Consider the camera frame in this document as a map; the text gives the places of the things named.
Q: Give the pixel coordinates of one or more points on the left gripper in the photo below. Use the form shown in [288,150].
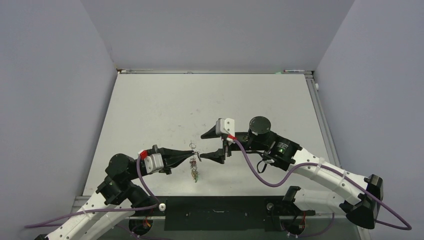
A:
[175,156]

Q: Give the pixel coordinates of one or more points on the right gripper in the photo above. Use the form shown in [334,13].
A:
[219,154]

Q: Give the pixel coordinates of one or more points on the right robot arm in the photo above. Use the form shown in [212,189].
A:
[356,196]

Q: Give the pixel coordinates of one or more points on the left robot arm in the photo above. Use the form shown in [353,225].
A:
[122,193]

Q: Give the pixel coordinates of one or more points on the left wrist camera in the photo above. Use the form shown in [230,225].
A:
[153,163]

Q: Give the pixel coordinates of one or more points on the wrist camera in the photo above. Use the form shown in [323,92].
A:
[225,126]
[153,163]

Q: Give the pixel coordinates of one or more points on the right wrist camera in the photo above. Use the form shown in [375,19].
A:
[225,126]

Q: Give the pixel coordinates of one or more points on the front aluminium rail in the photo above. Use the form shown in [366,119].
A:
[250,206]

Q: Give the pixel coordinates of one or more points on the aluminium rail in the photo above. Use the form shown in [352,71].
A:
[330,147]
[237,71]
[250,206]

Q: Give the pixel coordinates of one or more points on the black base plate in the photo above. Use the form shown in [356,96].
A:
[143,224]

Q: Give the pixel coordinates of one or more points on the back aluminium rail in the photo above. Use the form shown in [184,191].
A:
[237,71]

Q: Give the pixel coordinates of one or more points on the right aluminium rail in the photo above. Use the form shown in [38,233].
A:
[330,147]

